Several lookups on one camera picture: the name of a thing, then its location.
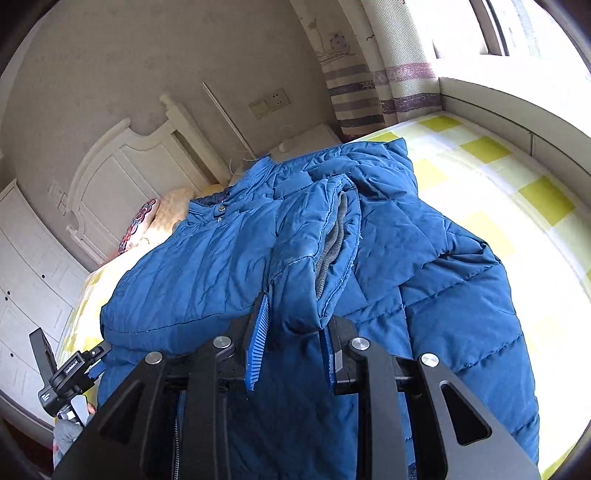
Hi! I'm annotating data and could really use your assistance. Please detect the beige textured pillow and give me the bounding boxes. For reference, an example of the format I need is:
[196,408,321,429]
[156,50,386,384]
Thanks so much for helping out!
[139,186,208,250]

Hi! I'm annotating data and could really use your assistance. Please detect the person's left forearm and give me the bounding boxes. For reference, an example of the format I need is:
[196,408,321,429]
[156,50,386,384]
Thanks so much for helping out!
[52,419,88,468]

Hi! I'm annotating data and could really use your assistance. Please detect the striped printed curtain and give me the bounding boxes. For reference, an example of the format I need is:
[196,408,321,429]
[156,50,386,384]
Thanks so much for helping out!
[291,0,444,139]

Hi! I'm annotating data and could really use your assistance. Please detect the yellow checked bed sheet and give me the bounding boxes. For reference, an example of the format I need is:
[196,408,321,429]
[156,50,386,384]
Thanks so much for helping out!
[55,114,591,480]

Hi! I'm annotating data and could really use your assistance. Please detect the blue puffer jacket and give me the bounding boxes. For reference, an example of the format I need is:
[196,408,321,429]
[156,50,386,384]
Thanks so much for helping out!
[99,137,541,480]

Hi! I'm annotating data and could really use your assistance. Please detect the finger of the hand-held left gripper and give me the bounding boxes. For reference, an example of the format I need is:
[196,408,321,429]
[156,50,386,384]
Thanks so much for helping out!
[87,342,114,380]

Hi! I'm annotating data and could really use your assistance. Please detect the window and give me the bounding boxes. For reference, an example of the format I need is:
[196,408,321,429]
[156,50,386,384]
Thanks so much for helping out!
[471,0,591,61]

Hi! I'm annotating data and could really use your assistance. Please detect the white nightstand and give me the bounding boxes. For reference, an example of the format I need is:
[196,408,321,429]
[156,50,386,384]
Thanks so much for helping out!
[270,124,342,162]

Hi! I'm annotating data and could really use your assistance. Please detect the white window ledge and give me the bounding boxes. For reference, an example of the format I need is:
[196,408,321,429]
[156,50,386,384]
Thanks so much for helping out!
[438,76,591,185]

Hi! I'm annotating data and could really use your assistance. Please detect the white wooden headboard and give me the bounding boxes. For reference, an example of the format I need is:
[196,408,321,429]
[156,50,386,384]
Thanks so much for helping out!
[65,93,232,266]

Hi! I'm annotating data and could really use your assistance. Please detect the floral patterned cushion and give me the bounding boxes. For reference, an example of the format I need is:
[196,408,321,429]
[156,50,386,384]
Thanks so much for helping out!
[117,198,160,256]

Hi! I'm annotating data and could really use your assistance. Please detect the white wardrobe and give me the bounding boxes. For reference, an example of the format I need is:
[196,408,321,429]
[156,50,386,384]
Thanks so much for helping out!
[0,180,90,430]

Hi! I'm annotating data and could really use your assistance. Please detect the thin white rod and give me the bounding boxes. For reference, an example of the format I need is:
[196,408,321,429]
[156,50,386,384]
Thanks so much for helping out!
[202,82,254,158]

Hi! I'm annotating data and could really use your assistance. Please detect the wall socket panel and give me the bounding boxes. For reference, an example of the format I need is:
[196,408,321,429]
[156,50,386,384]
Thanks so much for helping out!
[249,88,289,118]

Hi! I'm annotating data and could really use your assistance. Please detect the person's left hand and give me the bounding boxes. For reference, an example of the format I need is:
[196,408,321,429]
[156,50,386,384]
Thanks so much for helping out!
[58,396,97,428]

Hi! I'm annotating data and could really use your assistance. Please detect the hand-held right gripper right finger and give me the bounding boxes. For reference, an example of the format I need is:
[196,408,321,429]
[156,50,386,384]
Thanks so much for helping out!
[318,316,541,480]

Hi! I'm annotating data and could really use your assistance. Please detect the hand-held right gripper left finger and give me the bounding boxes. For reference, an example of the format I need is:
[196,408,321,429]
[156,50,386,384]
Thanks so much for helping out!
[52,292,273,480]

